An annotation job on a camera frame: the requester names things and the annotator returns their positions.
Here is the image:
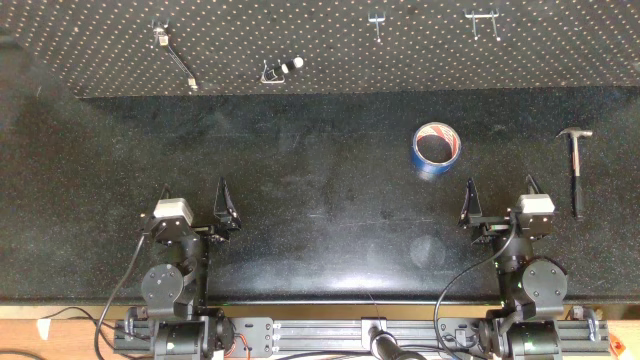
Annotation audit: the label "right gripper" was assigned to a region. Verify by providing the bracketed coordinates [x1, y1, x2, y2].
[458, 174, 557, 246]

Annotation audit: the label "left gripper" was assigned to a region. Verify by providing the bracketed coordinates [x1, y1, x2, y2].
[142, 176, 243, 245]

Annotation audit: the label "hammer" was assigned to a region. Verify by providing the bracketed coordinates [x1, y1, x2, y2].
[555, 126, 595, 222]

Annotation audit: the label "roll of blue tape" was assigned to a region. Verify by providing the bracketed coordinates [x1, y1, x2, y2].
[410, 121, 463, 182]

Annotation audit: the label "wrench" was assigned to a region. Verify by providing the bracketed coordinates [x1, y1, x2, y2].
[152, 27, 200, 93]

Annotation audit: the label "black and white pliers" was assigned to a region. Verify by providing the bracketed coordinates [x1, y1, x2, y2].
[264, 55, 305, 84]

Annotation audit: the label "black pegboard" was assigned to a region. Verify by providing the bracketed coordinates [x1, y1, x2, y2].
[0, 0, 640, 99]

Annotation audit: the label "orange plastic piece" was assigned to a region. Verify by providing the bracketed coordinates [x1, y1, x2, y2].
[608, 332, 629, 360]

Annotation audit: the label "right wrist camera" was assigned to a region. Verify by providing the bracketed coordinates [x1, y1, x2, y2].
[513, 193, 556, 215]

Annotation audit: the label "thin black wire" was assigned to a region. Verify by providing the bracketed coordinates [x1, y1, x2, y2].
[39, 305, 119, 351]

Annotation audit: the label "mounting rail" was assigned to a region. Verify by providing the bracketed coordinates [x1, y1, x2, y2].
[113, 313, 612, 360]

